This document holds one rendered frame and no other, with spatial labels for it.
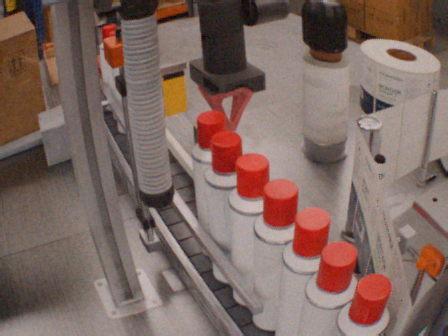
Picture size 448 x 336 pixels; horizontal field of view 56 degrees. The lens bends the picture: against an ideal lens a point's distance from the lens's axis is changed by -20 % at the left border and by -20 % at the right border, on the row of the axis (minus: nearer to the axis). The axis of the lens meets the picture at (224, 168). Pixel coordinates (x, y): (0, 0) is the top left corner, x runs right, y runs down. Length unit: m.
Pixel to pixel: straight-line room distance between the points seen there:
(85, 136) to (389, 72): 0.62
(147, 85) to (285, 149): 0.54
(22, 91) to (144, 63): 0.76
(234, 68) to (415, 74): 0.44
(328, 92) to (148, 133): 0.44
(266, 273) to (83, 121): 0.25
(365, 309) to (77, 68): 0.37
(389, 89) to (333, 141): 0.19
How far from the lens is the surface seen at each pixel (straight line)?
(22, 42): 1.11
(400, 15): 4.00
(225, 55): 0.64
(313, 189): 0.83
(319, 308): 0.43
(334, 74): 0.81
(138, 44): 0.40
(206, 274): 0.68
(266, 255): 0.50
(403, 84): 0.97
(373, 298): 0.38
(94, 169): 0.58
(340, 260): 0.41
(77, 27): 0.51
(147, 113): 0.43
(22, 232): 0.91
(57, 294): 0.76
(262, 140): 0.94
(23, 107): 1.16
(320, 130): 0.86
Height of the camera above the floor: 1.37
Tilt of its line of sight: 34 degrees down
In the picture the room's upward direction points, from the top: 3 degrees counter-clockwise
